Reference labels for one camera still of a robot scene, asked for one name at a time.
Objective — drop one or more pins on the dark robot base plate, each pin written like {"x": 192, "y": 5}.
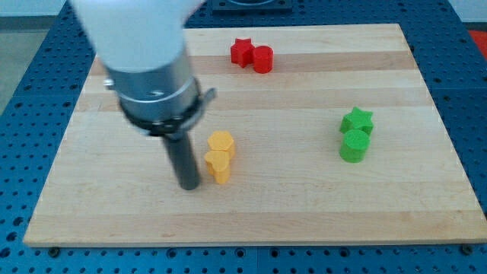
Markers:
{"x": 238, "y": 6}

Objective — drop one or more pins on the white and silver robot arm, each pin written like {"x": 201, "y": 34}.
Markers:
{"x": 142, "y": 46}

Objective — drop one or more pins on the yellow hexagon block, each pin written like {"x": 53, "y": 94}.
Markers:
{"x": 222, "y": 141}

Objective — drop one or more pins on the red star block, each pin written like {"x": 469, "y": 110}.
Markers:
{"x": 242, "y": 52}

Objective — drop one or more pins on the light wooden board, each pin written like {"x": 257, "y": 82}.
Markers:
{"x": 109, "y": 186}

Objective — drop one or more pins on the red cylinder block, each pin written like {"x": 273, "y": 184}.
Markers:
{"x": 263, "y": 59}

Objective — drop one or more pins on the yellow heart block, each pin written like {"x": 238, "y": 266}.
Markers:
{"x": 218, "y": 165}

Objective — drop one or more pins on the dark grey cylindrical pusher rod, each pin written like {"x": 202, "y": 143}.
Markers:
{"x": 182, "y": 158}

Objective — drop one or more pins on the green star block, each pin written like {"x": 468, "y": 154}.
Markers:
{"x": 357, "y": 119}

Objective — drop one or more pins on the green cylinder block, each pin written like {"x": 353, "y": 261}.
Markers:
{"x": 354, "y": 146}

